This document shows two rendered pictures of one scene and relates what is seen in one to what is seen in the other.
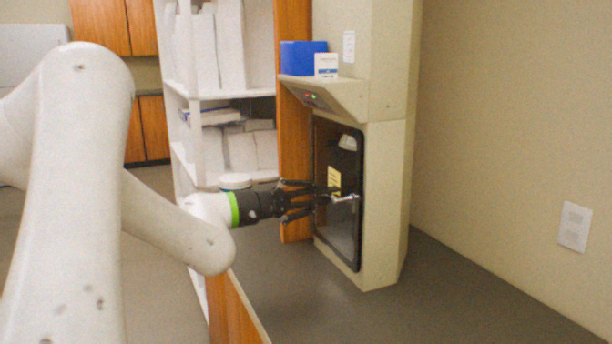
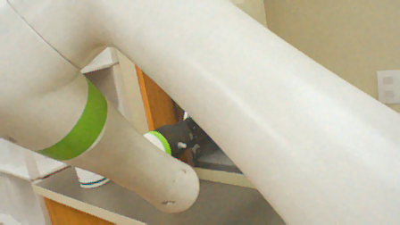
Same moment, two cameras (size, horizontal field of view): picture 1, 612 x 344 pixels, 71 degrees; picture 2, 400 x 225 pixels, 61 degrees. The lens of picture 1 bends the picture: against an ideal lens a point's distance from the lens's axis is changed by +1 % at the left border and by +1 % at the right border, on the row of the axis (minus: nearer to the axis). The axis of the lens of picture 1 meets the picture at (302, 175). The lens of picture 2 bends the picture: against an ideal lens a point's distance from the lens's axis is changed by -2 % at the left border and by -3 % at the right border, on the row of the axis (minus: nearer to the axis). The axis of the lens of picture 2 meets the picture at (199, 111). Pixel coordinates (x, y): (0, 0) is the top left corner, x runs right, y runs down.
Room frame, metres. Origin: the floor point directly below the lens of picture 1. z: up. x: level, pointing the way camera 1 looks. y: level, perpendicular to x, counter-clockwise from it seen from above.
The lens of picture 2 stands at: (0.21, 0.42, 1.47)
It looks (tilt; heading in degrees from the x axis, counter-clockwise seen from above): 13 degrees down; 335
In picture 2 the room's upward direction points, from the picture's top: 11 degrees counter-clockwise
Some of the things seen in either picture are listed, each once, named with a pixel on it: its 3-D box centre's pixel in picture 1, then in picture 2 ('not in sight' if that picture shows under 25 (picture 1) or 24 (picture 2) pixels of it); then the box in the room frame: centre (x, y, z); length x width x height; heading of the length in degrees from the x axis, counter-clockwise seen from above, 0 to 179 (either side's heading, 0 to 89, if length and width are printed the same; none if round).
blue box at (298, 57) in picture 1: (303, 57); not in sight; (1.23, -0.01, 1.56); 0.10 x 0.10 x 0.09; 23
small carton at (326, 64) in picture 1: (326, 65); not in sight; (1.11, -0.06, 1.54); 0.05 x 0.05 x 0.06; 7
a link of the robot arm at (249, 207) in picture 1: (246, 207); (167, 144); (1.01, 0.14, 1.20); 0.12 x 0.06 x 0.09; 23
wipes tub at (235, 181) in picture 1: (236, 194); (91, 164); (1.62, 0.27, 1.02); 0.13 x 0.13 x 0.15
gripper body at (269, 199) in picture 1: (272, 203); (185, 134); (1.04, 0.08, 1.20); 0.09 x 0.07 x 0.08; 113
